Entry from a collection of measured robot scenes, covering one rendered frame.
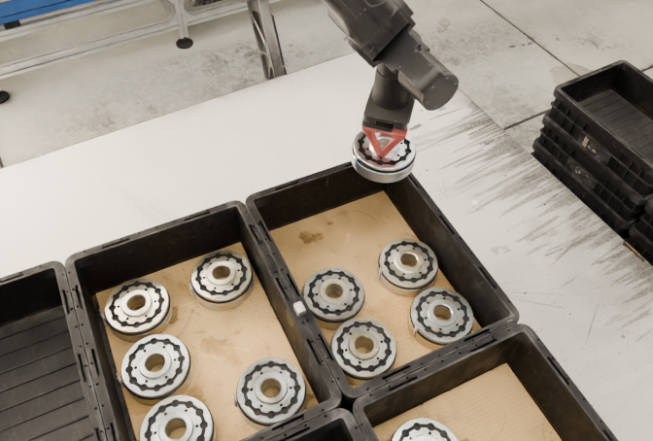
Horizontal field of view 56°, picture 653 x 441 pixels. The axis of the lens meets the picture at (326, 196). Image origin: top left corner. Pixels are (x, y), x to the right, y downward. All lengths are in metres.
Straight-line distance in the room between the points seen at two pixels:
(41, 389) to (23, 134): 1.80
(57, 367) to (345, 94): 0.95
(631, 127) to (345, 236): 1.18
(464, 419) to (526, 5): 2.75
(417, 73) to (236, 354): 0.52
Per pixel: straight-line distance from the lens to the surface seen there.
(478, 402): 1.01
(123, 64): 2.97
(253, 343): 1.02
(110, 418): 0.90
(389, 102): 0.90
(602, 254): 1.41
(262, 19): 1.78
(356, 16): 0.73
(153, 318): 1.03
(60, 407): 1.04
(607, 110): 2.11
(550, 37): 3.28
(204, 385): 1.00
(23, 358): 1.10
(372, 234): 1.14
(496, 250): 1.33
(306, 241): 1.12
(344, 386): 0.88
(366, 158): 0.97
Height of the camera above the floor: 1.73
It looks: 49 degrees down
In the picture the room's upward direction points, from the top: 3 degrees clockwise
